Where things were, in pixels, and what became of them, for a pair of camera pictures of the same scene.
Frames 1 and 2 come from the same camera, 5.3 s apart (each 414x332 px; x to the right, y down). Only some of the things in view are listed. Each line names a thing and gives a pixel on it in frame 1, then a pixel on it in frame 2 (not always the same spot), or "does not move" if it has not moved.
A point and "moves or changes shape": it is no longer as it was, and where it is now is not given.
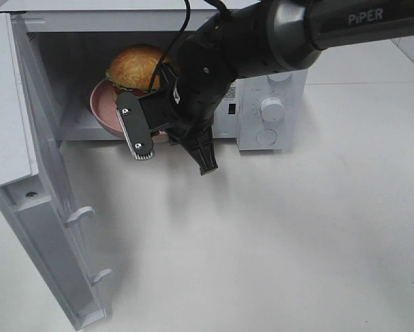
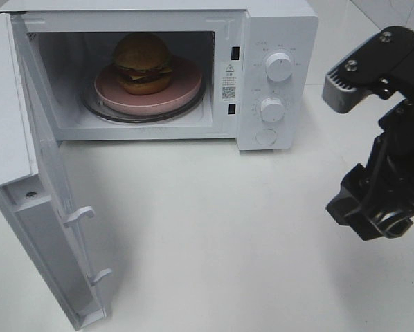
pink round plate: (103, 108) to (184, 85)
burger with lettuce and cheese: (132, 68) moves or changes shape
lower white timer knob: (273, 109) does not move
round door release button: (266, 136) does not move
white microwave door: (27, 174) does not move
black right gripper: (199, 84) to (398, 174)
